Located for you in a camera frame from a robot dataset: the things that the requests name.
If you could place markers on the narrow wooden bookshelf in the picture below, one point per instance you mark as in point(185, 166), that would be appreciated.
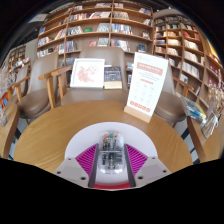
point(16, 58)

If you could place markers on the white ceiling panel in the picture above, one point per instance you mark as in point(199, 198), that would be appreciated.
point(38, 17)

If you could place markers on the white framed flower picture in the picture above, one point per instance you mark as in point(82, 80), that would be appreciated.
point(87, 73)

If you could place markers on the beige wooden armchair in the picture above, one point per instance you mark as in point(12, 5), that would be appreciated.
point(40, 86)
point(100, 96)
point(170, 106)

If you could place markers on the transparent computer mouse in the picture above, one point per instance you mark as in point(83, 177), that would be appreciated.
point(111, 155)

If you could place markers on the curved wooden bookshelf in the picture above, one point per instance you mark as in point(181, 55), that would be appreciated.
point(186, 50)

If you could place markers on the white red table sign stand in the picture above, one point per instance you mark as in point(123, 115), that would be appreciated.
point(146, 86)

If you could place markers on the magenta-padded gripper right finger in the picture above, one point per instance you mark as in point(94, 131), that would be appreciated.
point(138, 161)

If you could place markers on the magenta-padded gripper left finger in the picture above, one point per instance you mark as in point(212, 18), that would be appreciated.
point(85, 161)

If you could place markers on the round wooden side table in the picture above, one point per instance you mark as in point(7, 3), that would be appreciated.
point(8, 133)
point(206, 146)

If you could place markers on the glass vase dried flowers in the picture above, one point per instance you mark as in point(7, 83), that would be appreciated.
point(210, 126)

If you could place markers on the dark blue book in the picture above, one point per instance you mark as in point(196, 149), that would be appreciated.
point(113, 76)

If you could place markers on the stack of blue books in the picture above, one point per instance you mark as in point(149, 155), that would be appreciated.
point(193, 110)

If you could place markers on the wide wooden bookshelf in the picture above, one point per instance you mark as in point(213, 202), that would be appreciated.
point(93, 28)

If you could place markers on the white mouse pad red rest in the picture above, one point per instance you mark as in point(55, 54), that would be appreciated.
point(83, 135)

